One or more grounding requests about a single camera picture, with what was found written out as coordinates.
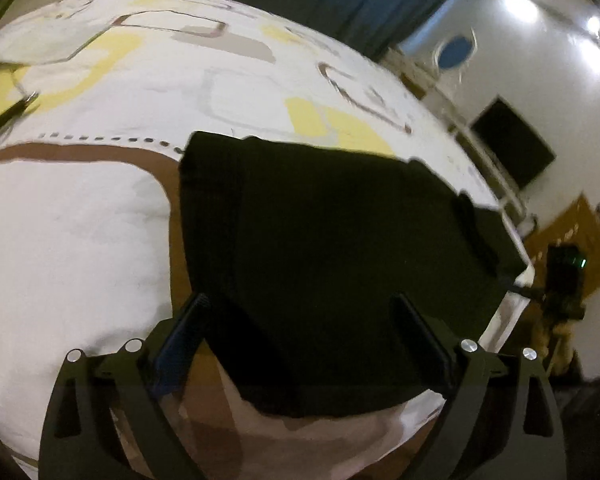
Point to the white dressing table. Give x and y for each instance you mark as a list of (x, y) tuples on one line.
[(415, 72)]

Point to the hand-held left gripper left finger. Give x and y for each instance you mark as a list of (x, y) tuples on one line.
[(180, 341)]

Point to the white oval mirror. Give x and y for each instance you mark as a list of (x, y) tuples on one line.
[(455, 50)]

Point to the black television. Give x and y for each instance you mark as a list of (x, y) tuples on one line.
[(512, 142)]

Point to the black pants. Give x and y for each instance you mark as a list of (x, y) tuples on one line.
[(330, 235)]

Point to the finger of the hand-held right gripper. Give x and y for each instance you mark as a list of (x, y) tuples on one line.
[(519, 288)]

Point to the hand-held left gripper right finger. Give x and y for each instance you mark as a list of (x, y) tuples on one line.
[(425, 341)]

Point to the ceiling light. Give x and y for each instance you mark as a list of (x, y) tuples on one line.
[(594, 23)]

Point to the bed with patterned sheet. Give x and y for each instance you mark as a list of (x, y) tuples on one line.
[(80, 235)]

